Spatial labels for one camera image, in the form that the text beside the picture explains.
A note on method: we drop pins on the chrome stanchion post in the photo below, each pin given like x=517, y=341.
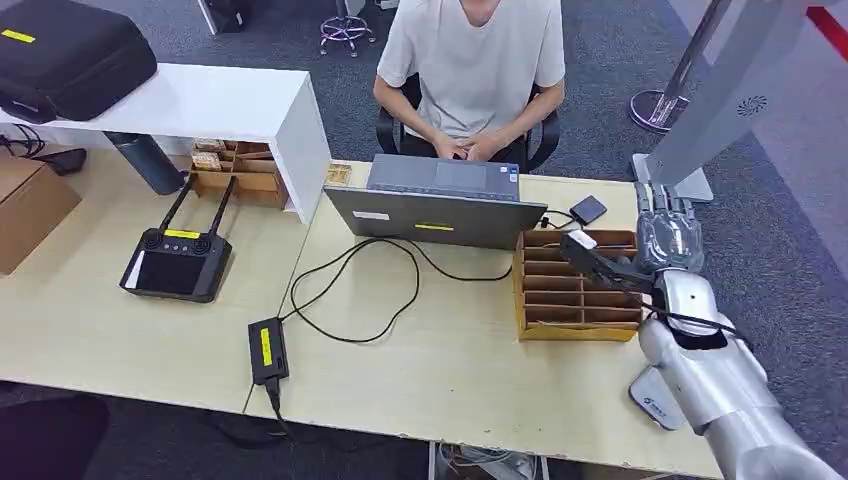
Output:
x=656, y=111

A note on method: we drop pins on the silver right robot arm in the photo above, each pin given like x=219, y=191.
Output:
x=722, y=391

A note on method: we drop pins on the brown cardboard box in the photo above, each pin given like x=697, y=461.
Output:
x=30, y=213

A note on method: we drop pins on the red floor tape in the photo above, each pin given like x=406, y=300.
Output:
x=828, y=30

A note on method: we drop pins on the chrome stool base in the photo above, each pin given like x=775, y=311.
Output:
x=344, y=28

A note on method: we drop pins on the white kiosk stand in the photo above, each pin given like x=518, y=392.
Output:
x=729, y=79

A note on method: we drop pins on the white desk shelf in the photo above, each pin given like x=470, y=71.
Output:
x=199, y=99

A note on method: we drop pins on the grey laptop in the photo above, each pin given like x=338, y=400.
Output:
x=437, y=220

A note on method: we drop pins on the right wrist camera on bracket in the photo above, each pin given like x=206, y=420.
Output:
x=596, y=262

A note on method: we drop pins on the black computer tower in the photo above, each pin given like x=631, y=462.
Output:
x=225, y=13

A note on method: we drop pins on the wooden card organiser box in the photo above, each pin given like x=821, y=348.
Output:
x=563, y=333

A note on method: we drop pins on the white table leg frame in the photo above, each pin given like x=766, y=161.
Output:
x=434, y=464

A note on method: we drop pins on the wooden box with cards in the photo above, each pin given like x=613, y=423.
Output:
x=255, y=180

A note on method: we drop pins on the small black square device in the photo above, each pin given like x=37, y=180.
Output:
x=588, y=210

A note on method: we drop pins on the black remote controller with antennas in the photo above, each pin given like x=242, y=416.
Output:
x=175, y=266

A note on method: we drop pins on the person's left hand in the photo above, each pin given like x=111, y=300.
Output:
x=487, y=147

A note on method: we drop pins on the white card reader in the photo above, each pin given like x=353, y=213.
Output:
x=652, y=404

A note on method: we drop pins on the black rounded object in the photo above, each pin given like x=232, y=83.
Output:
x=50, y=440

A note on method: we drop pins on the black carrying case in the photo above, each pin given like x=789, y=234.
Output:
x=66, y=63

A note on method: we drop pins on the person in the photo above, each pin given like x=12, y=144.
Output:
x=474, y=66

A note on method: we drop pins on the person's right hand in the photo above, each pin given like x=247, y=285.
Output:
x=450, y=147

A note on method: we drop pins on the black flat device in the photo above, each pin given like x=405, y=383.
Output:
x=66, y=161

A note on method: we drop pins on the dark grey bottle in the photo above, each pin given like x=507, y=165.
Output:
x=147, y=162

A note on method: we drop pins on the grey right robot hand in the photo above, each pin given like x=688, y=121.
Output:
x=669, y=238

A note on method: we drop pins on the black power adapter yellow label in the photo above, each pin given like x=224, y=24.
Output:
x=268, y=349

